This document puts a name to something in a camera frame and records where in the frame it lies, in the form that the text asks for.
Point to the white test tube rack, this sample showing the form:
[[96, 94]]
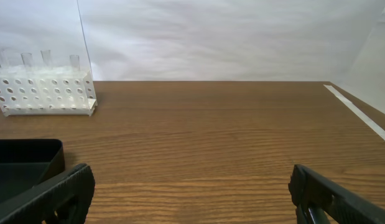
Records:
[[43, 90]]

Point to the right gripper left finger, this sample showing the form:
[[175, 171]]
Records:
[[55, 199]]

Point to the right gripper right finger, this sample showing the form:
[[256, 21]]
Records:
[[329, 199]]

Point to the clear test tube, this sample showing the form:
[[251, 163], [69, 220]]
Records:
[[1, 59], [46, 58], [74, 62], [26, 60]]

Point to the black tray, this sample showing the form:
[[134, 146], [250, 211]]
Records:
[[21, 155]]

